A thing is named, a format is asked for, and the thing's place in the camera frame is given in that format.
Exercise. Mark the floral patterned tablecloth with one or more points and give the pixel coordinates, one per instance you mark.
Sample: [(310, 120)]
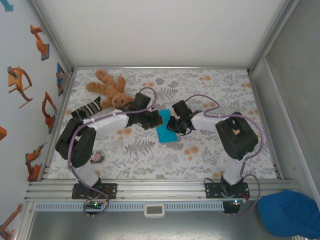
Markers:
[(150, 162)]

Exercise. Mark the aluminium frame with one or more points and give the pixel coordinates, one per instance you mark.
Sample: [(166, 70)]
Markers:
[(160, 187)]

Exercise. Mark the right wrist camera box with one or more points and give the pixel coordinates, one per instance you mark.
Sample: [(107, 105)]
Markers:
[(182, 108)]

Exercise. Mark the white digital timer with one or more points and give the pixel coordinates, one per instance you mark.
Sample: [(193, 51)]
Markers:
[(154, 210)]

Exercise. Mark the blue and orange wall sticker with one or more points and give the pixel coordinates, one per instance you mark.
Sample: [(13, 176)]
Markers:
[(60, 75)]

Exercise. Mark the small blue wall sticker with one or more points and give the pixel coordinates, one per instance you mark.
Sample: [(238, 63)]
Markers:
[(8, 6)]

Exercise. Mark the brown plush teddy bear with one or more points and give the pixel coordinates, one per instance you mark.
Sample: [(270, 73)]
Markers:
[(107, 85)]

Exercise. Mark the orange block wall sticker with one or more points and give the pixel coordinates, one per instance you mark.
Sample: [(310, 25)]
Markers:
[(2, 133)]

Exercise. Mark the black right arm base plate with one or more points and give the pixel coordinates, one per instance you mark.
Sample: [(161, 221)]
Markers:
[(212, 191)]

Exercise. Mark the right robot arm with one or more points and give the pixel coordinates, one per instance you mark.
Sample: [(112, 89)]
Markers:
[(235, 170)]

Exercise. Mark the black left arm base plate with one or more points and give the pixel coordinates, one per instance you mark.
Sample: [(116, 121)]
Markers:
[(110, 191)]

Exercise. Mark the small circuit board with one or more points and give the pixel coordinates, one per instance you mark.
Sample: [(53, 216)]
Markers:
[(236, 202), (95, 205)]

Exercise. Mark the blue cap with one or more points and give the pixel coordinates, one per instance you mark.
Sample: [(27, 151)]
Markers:
[(287, 215)]

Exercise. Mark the orange claw machine wall sticker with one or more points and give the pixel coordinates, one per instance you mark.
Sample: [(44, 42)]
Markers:
[(15, 82)]

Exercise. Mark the black white striped sock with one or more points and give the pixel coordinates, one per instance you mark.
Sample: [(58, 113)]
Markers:
[(87, 108)]

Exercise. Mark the blue paper sheet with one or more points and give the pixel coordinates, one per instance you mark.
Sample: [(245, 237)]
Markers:
[(166, 133)]

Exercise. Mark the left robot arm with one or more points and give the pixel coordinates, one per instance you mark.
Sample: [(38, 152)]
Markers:
[(107, 122)]

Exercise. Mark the stars and stripes sock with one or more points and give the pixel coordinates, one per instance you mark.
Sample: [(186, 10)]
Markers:
[(97, 157)]

